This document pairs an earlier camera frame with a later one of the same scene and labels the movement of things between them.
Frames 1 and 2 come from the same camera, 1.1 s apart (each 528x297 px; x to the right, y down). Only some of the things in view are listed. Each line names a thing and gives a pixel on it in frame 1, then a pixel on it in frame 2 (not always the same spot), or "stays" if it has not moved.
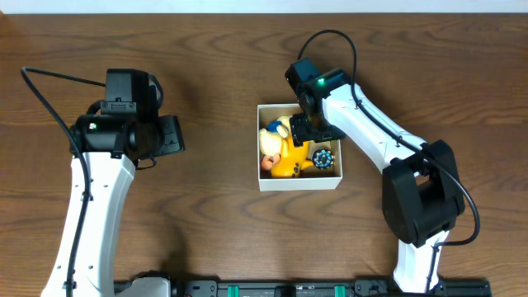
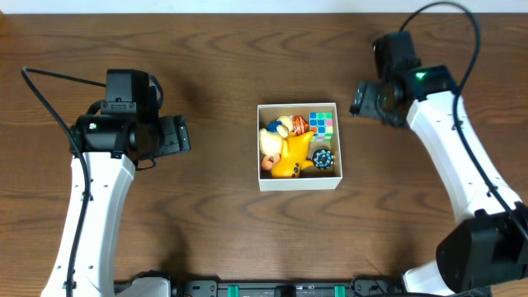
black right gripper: x=300 y=133 → x=365 y=101
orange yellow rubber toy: x=293 y=159 stays
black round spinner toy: x=322 y=158 stays
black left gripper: x=172 y=134 stays
